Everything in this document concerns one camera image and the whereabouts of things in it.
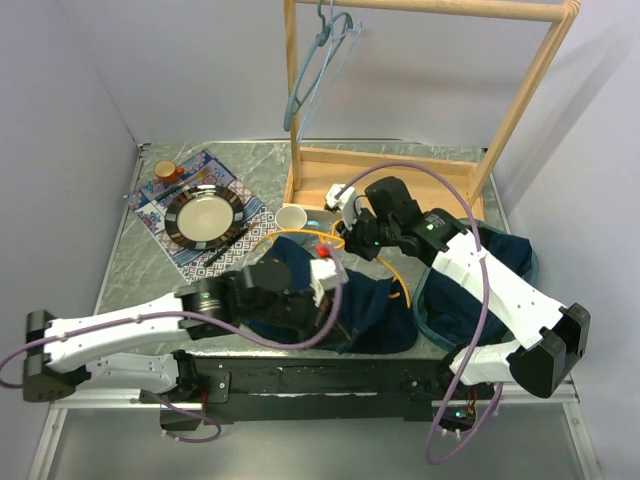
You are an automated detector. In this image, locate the teal plastic basket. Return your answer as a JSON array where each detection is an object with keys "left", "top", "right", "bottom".
[{"left": 412, "top": 221, "right": 539, "bottom": 352}]

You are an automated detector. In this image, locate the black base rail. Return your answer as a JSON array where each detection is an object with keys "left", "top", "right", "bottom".
[{"left": 171, "top": 356, "right": 453, "bottom": 424}]

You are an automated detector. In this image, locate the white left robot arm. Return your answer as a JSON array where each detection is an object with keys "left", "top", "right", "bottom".
[{"left": 22, "top": 258, "right": 349, "bottom": 403}]

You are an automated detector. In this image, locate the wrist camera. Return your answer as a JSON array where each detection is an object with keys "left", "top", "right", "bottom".
[
  {"left": 324, "top": 183, "right": 361, "bottom": 230},
  {"left": 310, "top": 243, "right": 349, "bottom": 307}
]

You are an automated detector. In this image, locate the blue patterned placemat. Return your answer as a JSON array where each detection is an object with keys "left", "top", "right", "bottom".
[{"left": 124, "top": 150, "right": 276, "bottom": 282}]

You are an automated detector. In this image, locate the teal plastic hanger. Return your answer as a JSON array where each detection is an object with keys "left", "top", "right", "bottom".
[{"left": 282, "top": 0, "right": 354, "bottom": 133}]

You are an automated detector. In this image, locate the wooden clothes rack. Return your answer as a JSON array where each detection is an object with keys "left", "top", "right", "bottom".
[{"left": 284, "top": 1, "right": 581, "bottom": 219}]

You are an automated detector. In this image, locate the striped rim dinner plate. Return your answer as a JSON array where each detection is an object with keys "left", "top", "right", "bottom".
[{"left": 164, "top": 184, "right": 245, "bottom": 251}]

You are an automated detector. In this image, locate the orange small cup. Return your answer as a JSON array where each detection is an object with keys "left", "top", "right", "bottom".
[{"left": 154, "top": 160, "right": 185, "bottom": 185}]

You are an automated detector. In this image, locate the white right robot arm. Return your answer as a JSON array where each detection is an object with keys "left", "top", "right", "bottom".
[{"left": 326, "top": 176, "right": 591, "bottom": 399}]

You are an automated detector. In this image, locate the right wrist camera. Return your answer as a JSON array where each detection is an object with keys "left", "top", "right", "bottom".
[{"left": 324, "top": 183, "right": 361, "bottom": 230}]

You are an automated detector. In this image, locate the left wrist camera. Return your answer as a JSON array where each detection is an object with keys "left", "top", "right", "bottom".
[{"left": 310, "top": 243, "right": 349, "bottom": 307}]

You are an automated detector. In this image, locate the dark denim skirt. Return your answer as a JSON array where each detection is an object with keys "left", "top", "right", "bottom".
[{"left": 263, "top": 238, "right": 418, "bottom": 355}]

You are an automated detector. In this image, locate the green handled fork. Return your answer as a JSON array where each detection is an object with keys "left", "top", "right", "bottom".
[{"left": 154, "top": 168, "right": 209, "bottom": 202}]

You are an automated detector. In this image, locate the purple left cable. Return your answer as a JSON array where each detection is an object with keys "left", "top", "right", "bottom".
[{"left": 0, "top": 249, "right": 349, "bottom": 445}]

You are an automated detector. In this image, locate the yellow plastic hanger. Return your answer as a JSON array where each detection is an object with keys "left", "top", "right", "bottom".
[{"left": 254, "top": 222, "right": 411, "bottom": 307}]

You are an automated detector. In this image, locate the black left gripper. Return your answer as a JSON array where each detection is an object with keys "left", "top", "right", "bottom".
[{"left": 242, "top": 280, "right": 353, "bottom": 352}]

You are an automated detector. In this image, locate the dark handled knife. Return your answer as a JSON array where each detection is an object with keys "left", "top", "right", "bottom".
[{"left": 203, "top": 222, "right": 258, "bottom": 268}]

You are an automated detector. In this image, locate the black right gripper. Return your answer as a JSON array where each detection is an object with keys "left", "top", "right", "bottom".
[{"left": 336, "top": 203, "right": 399, "bottom": 261}]

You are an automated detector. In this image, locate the light blue wire hanger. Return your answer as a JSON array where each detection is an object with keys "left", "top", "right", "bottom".
[{"left": 293, "top": 0, "right": 363, "bottom": 145}]

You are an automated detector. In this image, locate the purple cable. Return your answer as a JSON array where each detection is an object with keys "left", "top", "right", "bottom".
[
  {"left": 337, "top": 161, "right": 504, "bottom": 465},
  {"left": 0, "top": 249, "right": 349, "bottom": 445}
]

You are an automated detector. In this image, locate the light blue mug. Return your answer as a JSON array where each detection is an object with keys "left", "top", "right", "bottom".
[{"left": 275, "top": 205, "right": 320, "bottom": 245}]

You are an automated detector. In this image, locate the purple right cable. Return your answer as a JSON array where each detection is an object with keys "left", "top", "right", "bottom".
[{"left": 337, "top": 161, "right": 504, "bottom": 465}]

